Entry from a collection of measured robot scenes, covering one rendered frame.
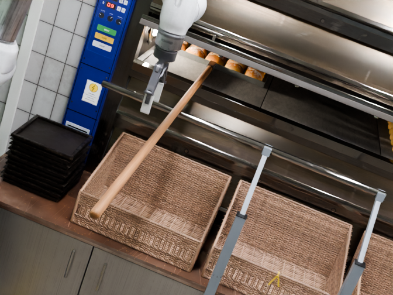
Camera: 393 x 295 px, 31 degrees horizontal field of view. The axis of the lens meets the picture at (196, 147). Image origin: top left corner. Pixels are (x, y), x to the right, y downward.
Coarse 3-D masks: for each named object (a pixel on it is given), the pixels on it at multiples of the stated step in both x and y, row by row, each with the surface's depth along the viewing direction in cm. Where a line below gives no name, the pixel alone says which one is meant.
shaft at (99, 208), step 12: (204, 72) 336; (192, 84) 316; (180, 108) 284; (168, 120) 267; (156, 132) 253; (144, 144) 242; (144, 156) 234; (132, 168) 222; (120, 180) 212; (108, 192) 203; (96, 204) 195; (108, 204) 199; (96, 216) 192
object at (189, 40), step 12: (144, 24) 303; (156, 24) 302; (204, 48) 301; (216, 48) 300; (240, 60) 300; (264, 72) 299; (276, 72) 299; (300, 84) 298; (336, 96) 297; (360, 108) 296; (372, 108) 296
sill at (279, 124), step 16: (144, 64) 326; (176, 80) 324; (208, 96) 323; (224, 96) 324; (240, 112) 323; (256, 112) 321; (272, 112) 326; (288, 128) 321; (304, 128) 320; (320, 144) 320; (336, 144) 319; (352, 144) 323; (368, 160) 318; (384, 160) 317
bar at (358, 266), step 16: (128, 96) 291; (208, 128) 288; (224, 128) 288; (256, 144) 286; (288, 160) 286; (304, 160) 286; (256, 176) 282; (336, 176) 284; (368, 192) 284; (384, 192) 284; (240, 224) 274; (368, 224) 279; (368, 240) 276; (224, 256) 280; (352, 272) 271; (208, 288) 286; (352, 288) 274
